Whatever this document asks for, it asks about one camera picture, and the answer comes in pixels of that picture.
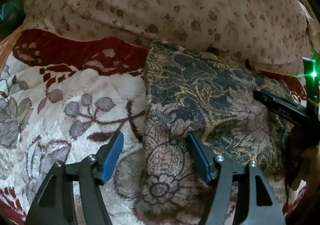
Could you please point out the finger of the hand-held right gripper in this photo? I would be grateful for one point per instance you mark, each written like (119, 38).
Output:
(275, 106)

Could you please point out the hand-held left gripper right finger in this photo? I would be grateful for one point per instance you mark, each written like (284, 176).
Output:
(200, 160)

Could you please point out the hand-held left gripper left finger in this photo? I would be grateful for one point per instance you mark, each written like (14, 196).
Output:
(112, 158)

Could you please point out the dark floral garment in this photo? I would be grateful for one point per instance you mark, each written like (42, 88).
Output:
(200, 90)

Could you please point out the white red floral blanket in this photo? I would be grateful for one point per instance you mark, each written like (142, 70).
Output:
(75, 85)

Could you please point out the beige spotted pillow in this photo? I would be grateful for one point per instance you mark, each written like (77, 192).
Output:
(162, 2)

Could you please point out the teal bag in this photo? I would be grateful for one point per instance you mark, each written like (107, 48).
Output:
(8, 15)

